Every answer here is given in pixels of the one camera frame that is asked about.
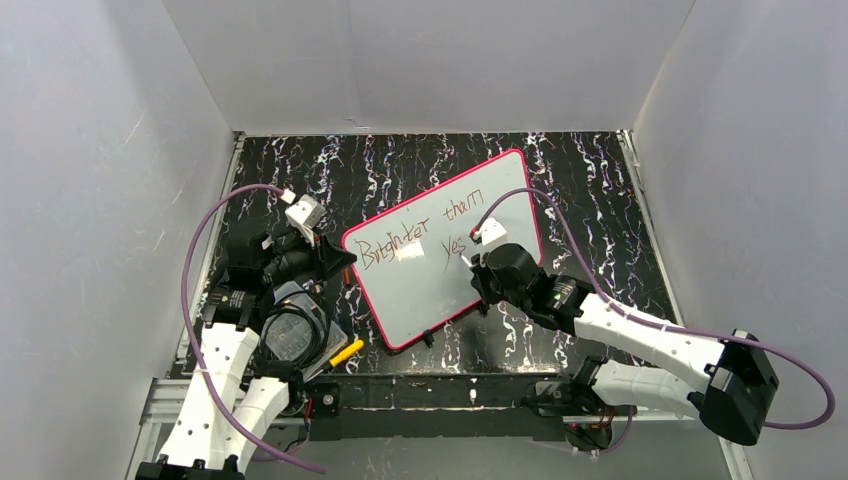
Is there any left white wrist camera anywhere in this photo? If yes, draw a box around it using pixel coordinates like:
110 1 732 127
281 189 326 247

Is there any aluminium frame rail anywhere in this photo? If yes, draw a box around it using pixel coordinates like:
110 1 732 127
138 376 738 425

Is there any purple cable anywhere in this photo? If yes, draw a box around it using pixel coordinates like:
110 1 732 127
471 187 837 431
181 184 327 476

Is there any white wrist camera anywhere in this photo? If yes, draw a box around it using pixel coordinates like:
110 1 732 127
281 189 326 247
469 217 508 251

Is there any white marker pen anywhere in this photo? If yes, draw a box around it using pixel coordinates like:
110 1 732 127
460 254 474 270

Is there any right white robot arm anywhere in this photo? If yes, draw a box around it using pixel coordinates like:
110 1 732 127
466 243 779 446

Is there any yellow handled tool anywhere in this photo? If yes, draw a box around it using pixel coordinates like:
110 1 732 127
327 340 365 369

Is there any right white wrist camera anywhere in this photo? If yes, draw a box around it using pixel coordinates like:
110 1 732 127
469 217 508 251

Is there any coiled black cable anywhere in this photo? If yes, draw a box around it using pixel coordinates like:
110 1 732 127
258 291 334 372

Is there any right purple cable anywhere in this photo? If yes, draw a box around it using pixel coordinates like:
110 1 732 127
471 187 837 431

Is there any clear plastic parts box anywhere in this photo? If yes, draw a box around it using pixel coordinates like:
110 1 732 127
261 281 349 380

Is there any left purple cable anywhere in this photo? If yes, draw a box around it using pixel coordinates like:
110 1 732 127
181 184 327 476

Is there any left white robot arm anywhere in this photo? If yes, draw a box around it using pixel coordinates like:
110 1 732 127
135 227 357 479

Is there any pink framed whiteboard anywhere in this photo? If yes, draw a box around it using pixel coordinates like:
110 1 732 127
342 148 544 350

